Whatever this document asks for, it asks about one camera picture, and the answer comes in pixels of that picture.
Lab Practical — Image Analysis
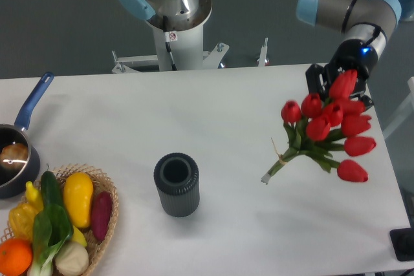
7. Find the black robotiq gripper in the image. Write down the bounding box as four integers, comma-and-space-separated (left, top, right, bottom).
305, 39, 378, 107

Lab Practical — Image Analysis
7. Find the red tulip bouquet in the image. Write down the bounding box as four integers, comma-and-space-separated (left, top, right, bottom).
261, 69, 376, 184

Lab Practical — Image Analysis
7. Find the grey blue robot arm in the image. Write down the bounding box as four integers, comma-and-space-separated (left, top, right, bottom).
296, 0, 402, 109

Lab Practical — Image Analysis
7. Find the dark grey ribbed vase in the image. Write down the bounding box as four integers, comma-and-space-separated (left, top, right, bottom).
153, 153, 200, 217

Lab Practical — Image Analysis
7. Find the black device at edge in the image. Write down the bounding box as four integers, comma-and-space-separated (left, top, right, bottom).
389, 228, 413, 262

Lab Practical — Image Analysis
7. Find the woven wicker basket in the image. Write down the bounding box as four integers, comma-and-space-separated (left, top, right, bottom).
1, 164, 118, 275

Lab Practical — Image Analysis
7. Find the purple sweet potato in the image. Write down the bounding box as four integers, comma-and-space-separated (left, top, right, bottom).
91, 191, 113, 242

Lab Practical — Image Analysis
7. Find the yellow squash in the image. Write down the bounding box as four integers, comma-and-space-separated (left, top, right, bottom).
63, 172, 94, 229

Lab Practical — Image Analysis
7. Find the green cucumber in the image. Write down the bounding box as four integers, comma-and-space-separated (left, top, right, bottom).
40, 171, 65, 208

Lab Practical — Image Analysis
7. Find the beige garlic bulb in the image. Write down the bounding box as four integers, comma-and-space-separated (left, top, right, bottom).
55, 242, 89, 276

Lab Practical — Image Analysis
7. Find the green bok choy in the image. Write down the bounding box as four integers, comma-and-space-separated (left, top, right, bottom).
27, 204, 73, 275

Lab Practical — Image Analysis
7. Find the small yellow pepper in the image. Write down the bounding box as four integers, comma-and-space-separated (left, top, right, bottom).
25, 181, 43, 211

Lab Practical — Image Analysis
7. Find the fried patty in pan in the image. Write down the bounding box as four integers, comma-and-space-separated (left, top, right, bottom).
1, 143, 28, 171

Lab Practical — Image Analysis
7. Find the yellow bell pepper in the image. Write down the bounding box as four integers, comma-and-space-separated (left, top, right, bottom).
8, 203, 38, 242

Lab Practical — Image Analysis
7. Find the orange fruit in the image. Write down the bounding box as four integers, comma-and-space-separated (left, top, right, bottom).
1, 238, 33, 275

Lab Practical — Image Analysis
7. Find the white frame at right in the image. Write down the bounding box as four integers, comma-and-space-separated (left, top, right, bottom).
382, 77, 413, 140

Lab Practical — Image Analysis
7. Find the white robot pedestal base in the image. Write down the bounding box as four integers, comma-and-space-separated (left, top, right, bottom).
109, 0, 272, 74

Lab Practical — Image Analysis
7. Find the black cable on pedestal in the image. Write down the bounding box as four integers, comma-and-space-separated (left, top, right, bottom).
162, 14, 178, 71

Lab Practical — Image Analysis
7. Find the blue handled saucepan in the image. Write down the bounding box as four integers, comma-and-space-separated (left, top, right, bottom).
1, 72, 54, 199

